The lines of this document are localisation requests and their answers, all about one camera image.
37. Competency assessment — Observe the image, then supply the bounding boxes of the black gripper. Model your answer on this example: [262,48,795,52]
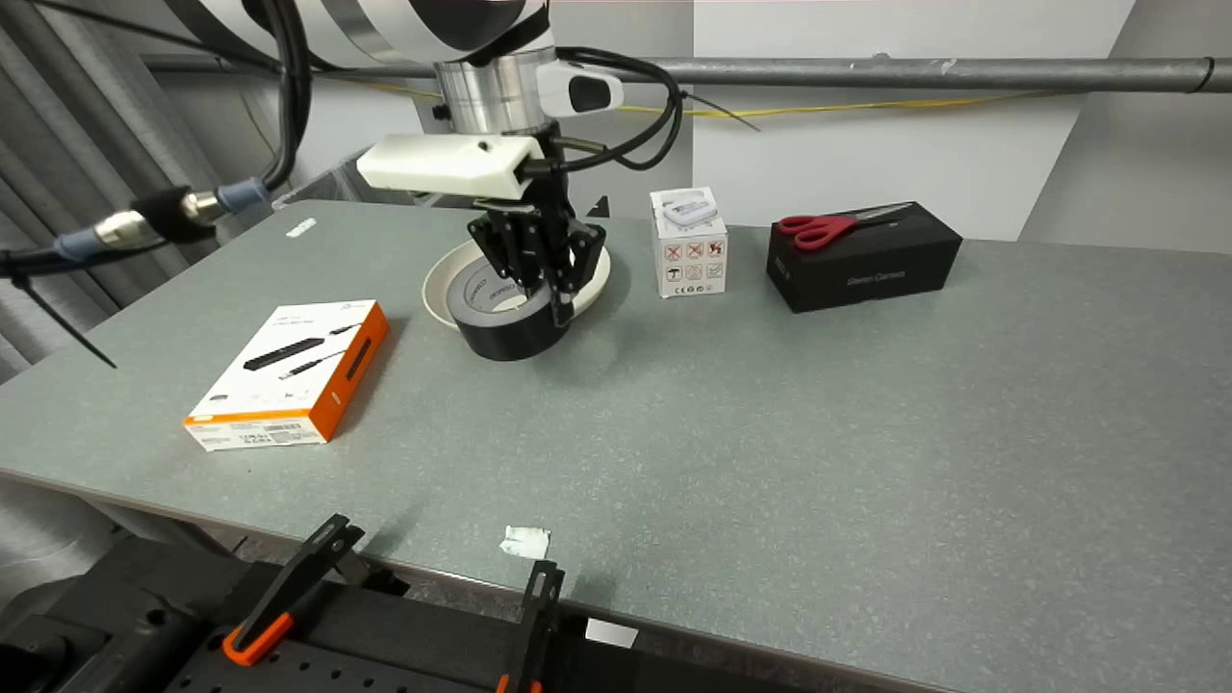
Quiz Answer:
[462,123,612,327]

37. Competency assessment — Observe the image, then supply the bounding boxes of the long black box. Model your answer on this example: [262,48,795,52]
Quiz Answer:
[762,200,966,318]

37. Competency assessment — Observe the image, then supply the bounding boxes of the black masking tape roll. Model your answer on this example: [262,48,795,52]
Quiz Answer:
[447,262,578,365]

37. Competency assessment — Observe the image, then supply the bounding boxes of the black perforated base board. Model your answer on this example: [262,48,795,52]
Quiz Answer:
[0,533,927,693]

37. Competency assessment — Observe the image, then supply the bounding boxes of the black cable with metal connector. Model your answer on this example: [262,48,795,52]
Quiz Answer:
[0,173,275,282]

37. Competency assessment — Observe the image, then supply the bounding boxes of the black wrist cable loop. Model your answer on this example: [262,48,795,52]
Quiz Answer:
[543,43,689,182]

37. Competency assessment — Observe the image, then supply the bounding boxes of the small white carton box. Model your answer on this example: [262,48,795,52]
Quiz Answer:
[648,187,733,303]

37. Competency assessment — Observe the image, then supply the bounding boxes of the thin yellow cable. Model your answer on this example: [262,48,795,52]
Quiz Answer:
[612,85,1094,131]

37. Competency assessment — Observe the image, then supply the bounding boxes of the white sticker label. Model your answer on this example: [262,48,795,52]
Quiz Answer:
[581,615,643,651]

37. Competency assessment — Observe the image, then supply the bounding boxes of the small white tag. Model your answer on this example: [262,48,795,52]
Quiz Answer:
[498,520,555,568]

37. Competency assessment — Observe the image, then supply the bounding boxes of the red handled scissors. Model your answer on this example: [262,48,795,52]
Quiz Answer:
[771,200,916,256]

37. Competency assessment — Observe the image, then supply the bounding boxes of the white orange product box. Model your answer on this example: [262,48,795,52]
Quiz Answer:
[182,298,392,457]

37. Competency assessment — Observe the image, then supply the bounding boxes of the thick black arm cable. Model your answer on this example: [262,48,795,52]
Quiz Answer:
[164,0,318,198]

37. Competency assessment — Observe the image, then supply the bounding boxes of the cream round plate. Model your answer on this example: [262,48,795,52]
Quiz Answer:
[417,238,617,334]

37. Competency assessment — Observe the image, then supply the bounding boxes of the black orange bar clamp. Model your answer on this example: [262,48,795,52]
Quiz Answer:
[218,514,371,672]
[492,560,570,693]

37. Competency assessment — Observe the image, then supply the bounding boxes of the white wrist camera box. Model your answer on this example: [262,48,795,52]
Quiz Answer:
[353,131,551,206]

